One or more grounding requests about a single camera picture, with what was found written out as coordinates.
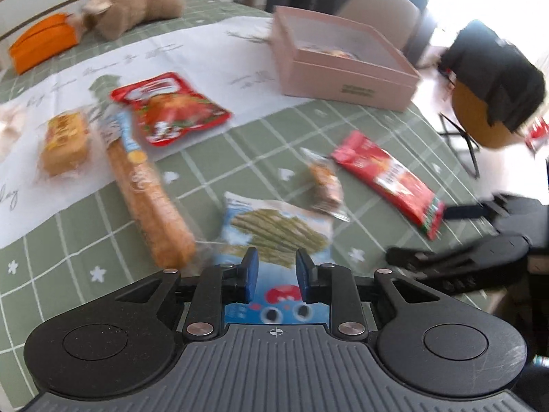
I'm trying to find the orange chair with black legs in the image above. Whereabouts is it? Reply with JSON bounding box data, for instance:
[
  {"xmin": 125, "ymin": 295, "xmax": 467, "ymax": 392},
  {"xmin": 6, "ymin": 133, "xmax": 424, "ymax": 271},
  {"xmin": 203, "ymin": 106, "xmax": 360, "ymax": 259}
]
[{"xmin": 437, "ymin": 81, "xmax": 535, "ymax": 179}]

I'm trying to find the small clear pastry packet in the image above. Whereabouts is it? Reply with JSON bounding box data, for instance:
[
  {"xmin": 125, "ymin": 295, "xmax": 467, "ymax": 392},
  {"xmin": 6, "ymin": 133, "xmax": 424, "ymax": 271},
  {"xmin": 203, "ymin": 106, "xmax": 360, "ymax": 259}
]
[{"xmin": 299, "ymin": 147, "xmax": 350, "ymax": 222}]

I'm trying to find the long bread stick packet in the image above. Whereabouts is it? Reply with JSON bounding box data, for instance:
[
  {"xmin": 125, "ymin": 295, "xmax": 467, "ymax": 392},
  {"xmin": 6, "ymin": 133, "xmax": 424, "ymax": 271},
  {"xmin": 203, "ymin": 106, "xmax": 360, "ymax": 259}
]
[{"xmin": 92, "ymin": 103, "xmax": 198, "ymax": 269}]

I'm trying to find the blue snack packet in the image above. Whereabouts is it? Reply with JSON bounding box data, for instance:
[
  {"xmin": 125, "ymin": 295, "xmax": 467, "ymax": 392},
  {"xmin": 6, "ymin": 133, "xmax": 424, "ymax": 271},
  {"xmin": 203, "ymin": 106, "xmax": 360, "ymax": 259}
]
[{"xmin": 212, "ymin": 192, "xmax": 335, "ymax": 324}]

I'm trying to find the green checked tablecloth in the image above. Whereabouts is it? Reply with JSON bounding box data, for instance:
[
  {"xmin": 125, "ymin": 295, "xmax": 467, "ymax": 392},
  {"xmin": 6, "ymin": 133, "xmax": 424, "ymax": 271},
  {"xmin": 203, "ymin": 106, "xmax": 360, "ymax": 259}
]
[{"xmin": 0, "ymin": 0, "xmax": 507, "ymax": 353}]

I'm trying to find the long red snack packet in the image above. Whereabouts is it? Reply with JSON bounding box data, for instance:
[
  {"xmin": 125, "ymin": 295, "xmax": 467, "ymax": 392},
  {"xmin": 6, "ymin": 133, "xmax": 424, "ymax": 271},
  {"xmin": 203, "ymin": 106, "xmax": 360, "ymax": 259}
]
[{"xmin": 330, "ymin": 130, "xmax": 447, "ymax": 241}]

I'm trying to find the pink cardboard box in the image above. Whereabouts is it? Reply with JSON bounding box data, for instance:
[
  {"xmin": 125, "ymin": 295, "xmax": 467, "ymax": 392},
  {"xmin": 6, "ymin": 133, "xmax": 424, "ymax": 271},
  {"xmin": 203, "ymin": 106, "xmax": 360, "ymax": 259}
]
[{"xmin": 270, "ymin": 5, "xmax": 422, "ymax": 113}]

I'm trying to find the white printed table runner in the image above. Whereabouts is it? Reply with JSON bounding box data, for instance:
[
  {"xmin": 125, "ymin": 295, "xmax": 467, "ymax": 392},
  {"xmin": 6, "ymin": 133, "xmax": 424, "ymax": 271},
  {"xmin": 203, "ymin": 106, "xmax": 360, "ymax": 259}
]
[{"xmin": 0, "ymin": 15, "xmax": 314, "ymax": 250}]

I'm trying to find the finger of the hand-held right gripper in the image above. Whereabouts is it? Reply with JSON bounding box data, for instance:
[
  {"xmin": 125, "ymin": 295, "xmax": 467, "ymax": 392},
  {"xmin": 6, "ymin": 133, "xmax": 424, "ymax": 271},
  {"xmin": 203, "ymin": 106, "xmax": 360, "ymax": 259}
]
[
  {"xmin": 443, "ymin": 195, "xmax": 512, "ymax": 225},
  {"xmin": 386, "ymin": 235, "xmax": 530, "ymax": 297}
]

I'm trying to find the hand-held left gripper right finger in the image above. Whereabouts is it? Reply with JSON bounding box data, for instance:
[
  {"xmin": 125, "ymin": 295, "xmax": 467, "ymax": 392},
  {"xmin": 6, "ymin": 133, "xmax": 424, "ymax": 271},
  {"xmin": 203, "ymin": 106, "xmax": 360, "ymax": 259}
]
[{"xmin": 295, "ymin": 248, "xmax": 442, "ymax": 339}]

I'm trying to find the beige chair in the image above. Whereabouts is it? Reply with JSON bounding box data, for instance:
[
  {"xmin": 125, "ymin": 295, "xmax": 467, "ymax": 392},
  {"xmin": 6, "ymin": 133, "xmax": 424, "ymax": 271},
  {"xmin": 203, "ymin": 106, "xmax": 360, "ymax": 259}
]
[{"xmin": 335, "ymin": 0, "xmax": 423, "ymax": 65}]

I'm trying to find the red bag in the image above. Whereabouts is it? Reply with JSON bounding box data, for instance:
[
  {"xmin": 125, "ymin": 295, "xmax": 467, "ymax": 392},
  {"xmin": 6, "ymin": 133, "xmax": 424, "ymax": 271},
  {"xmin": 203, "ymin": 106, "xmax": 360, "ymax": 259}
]
[{"xmin": 525, "ymin": 118, "xmax": 549, "ymax": 151}]

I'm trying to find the dark jacket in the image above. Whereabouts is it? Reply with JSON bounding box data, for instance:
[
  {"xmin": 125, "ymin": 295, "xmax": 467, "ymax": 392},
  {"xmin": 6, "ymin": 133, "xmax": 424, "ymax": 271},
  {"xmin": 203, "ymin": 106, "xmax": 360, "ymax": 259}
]
[{"xmin": 442, "ymin": 19, "xmax": 546, "ymax": 134}]

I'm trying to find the yellow label bread packet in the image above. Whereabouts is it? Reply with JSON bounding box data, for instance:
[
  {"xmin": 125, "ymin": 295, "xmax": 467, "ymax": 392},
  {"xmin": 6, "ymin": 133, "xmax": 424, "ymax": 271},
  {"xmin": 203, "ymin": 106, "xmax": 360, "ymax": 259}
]
[{"xmin": 36, "ymin": 109, "xmax": 93, "ymax": 181}]

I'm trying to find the red chicken snack packet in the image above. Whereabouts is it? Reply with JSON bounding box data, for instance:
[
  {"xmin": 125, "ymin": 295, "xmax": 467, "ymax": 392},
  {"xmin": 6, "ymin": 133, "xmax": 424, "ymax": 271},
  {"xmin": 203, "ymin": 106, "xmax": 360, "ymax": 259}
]
[{"xmin": 110, "ymin": 72, "xmax": 232, "ymax": 147}]

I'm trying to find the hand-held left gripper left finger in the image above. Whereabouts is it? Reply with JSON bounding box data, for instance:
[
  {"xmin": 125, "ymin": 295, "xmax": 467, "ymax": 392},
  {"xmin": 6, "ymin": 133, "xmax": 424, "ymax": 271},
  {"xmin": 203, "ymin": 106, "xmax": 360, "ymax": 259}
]
[{"xmin": 107, "ymin": 247, "xmax": 260, "ymax": 339}]

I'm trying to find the orange zip pouch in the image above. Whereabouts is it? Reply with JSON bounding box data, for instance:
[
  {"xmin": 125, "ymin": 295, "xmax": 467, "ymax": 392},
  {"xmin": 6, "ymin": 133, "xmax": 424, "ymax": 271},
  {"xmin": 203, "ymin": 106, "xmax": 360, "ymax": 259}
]
[{"xmin": 9, "ymin": 13, "xmax": 80, "ymax": 76}]

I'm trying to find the brown plush toy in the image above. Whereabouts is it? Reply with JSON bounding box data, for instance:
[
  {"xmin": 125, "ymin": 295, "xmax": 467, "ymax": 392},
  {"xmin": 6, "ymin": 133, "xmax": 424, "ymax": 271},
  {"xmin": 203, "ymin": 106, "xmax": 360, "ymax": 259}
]
[{"xmin": 71, "ymin": 0, "xmax": 194, "ymax": 41}]

